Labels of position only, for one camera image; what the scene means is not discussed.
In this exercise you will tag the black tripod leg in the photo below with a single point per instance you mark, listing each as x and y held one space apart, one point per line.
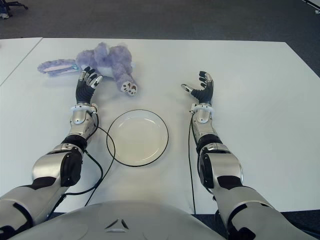
312 3

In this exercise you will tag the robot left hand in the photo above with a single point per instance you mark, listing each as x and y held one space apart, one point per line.
85 90

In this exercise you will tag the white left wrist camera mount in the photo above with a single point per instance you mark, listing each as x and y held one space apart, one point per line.
81 108

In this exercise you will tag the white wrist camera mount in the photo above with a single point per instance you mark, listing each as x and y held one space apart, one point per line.
81 108
203 107

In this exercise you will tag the white plate black rim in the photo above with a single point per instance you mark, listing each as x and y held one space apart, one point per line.
138 140

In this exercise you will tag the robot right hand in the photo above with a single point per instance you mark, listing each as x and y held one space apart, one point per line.
203 93

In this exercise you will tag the silver robot torso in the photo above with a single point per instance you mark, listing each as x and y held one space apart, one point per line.
120 212

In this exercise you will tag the white shoe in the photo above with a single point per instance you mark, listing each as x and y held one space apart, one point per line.
4 15

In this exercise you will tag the robot left arm silver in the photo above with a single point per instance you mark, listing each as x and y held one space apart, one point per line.
47 167

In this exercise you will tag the robot right arm silver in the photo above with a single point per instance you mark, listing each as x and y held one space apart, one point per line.
222 165

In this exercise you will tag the black office chair base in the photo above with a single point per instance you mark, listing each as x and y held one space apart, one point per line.
15 3

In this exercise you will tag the small white floor object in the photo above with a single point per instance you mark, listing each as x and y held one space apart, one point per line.
316 11

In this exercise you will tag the purple plush bunny doll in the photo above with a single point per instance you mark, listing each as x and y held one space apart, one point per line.
115 60

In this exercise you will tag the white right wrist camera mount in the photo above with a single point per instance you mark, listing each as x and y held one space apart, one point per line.
203 107

